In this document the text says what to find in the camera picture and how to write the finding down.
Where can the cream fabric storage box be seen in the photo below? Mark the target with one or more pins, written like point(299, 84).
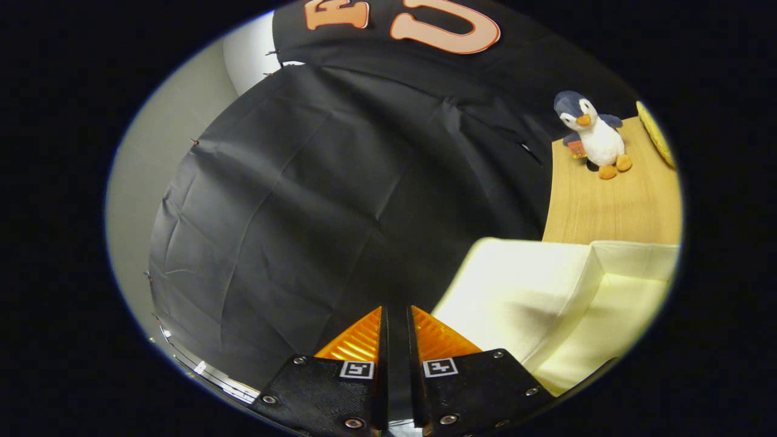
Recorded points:
point(516, 291)

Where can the blue white penguin plush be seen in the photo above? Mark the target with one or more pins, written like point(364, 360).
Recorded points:
point(598, 136)

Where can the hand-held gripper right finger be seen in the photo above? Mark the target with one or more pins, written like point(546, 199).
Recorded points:
point(414, 376)

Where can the shiny metal rail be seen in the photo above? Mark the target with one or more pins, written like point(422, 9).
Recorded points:
point(212, 376)

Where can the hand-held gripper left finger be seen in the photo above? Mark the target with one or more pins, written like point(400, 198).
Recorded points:
point(384, 388)

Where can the yellow plush bun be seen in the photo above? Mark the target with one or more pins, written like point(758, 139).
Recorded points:
point(657, 136)

